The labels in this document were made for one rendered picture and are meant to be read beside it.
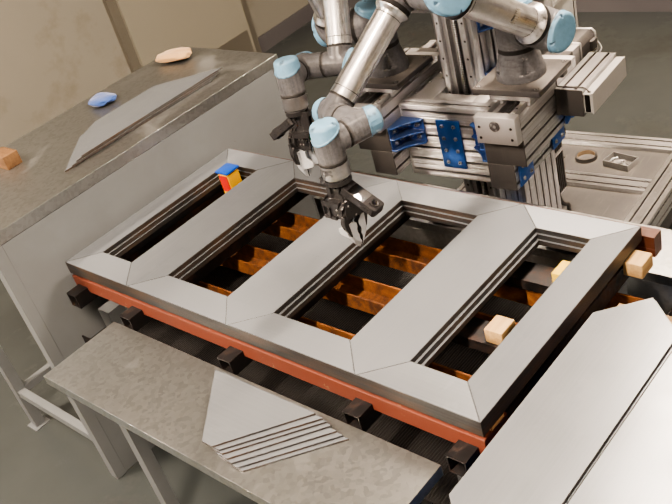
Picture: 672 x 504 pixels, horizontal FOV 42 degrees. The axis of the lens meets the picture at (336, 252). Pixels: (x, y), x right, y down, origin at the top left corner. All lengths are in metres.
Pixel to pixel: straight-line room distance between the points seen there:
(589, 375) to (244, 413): 0.80
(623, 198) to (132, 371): 2.06
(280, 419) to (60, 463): 1.62
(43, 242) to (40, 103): 2.72
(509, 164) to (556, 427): 1.13
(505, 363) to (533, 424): 0.19
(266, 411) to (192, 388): 0.29
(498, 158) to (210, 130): 1.07
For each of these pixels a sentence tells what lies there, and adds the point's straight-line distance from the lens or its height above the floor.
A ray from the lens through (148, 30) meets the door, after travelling 5.95.
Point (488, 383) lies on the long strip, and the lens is 1.90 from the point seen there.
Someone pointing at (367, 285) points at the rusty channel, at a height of 0.71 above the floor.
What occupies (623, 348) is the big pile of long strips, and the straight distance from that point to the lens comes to 1.95.
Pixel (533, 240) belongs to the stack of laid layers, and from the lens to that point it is 2.33.
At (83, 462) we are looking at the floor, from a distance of 3.49.
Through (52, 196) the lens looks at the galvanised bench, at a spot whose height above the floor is 1.05.
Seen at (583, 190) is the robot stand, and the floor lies 0.21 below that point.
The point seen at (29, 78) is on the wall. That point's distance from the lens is 5.49.
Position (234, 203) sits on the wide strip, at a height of 0.86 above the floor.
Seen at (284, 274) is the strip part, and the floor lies 0.86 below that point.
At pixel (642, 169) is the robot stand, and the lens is 3.80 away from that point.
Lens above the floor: 2.15
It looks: 32 degrees down
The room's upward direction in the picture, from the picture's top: 17 degrees counter-clockwise
